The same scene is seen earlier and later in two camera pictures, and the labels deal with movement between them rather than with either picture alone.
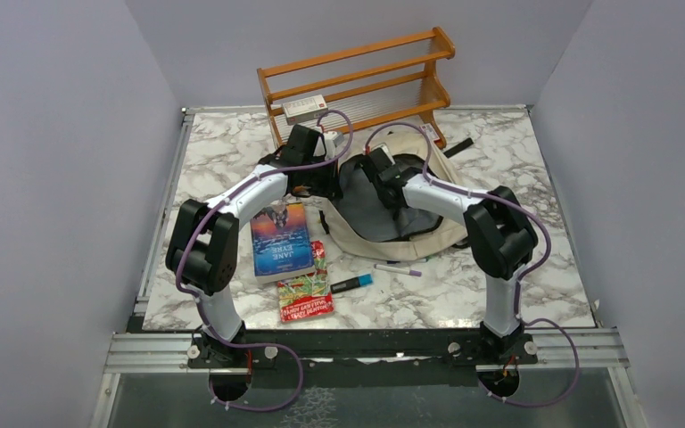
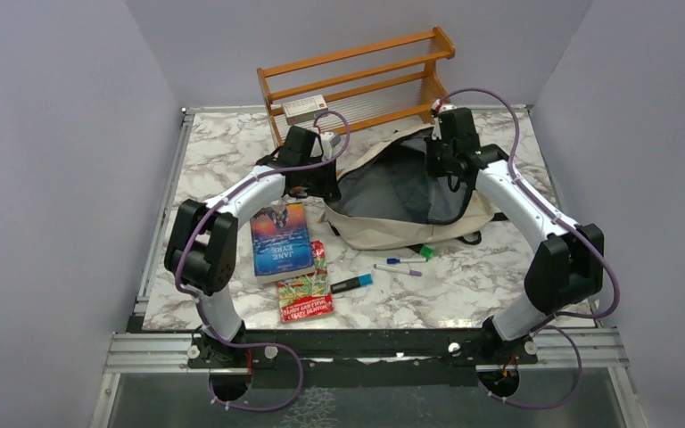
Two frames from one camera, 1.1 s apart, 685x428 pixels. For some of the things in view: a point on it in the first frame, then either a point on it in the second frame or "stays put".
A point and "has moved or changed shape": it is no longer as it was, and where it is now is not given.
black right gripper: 391,206 to 431,144
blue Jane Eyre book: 282,243 stays put
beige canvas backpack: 359,221 has moved or changed shape
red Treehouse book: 308,298 stays put
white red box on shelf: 304,110 stays put
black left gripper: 332,187 stays put
